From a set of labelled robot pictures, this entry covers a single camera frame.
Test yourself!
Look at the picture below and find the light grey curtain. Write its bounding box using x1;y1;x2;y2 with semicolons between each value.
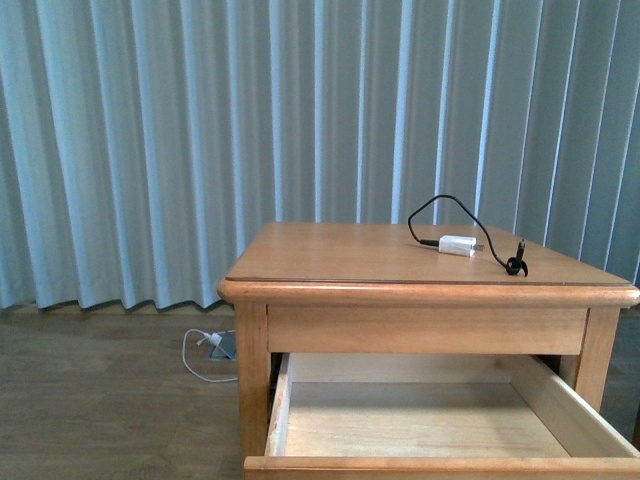
1;1;639;308

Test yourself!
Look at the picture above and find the wooden drawer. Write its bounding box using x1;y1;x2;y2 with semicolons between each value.
243;353;639;479

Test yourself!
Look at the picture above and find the white plug at floor outlet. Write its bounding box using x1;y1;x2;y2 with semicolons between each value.
207;333;222;345

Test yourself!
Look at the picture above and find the wooden nightstand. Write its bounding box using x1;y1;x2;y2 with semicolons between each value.
218;222;639;466

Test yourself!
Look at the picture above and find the white floor cable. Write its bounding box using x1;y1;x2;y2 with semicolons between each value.
182;328;239;384

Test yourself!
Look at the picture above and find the black usb cable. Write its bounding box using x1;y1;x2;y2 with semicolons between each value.
407;194;531;277

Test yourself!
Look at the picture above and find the white usb charger plug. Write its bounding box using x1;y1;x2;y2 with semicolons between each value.
438;235;484;257

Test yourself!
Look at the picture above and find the metal floor outlet box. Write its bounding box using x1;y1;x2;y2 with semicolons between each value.
206;330;237;361

